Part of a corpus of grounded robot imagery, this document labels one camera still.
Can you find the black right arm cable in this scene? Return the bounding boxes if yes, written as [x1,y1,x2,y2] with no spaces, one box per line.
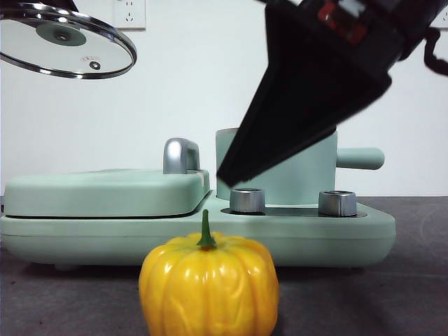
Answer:
[422,27,448,76]

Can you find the white wall socket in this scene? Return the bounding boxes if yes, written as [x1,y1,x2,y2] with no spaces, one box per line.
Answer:
[430,6,448,29]
[112,0,146,30]

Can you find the yellow toy pumpkin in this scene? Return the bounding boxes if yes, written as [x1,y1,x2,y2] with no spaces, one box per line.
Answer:
[138,209,280,336]

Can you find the silver control knob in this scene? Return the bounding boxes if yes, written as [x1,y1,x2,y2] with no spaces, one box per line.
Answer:
[318,190,358,216]
[229,188,266,214]

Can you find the glass pot lid green knob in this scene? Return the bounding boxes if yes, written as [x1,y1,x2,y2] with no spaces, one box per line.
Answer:
[0,1,138,81]

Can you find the green breakfast machine base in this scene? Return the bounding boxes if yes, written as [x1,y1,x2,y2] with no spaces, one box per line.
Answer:
[0,190,397,272]

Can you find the green pot with side handle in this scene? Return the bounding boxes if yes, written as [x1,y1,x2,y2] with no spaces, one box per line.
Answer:
[214,124,385,207]

